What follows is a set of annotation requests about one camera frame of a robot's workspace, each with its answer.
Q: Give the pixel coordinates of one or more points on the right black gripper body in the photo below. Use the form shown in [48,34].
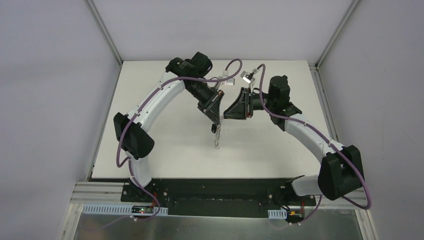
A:
[248,103]

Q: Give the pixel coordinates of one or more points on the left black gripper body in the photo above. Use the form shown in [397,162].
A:
[210,103]

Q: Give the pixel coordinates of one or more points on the key with black head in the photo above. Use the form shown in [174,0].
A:
[214,128]

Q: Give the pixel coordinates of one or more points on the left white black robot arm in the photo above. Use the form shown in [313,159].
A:
[132,128]

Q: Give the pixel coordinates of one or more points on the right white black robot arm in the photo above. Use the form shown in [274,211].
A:
[341,170]

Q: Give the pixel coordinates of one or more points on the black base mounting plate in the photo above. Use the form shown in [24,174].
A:
[220,197]

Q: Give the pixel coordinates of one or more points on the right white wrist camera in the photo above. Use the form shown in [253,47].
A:
[249,77]

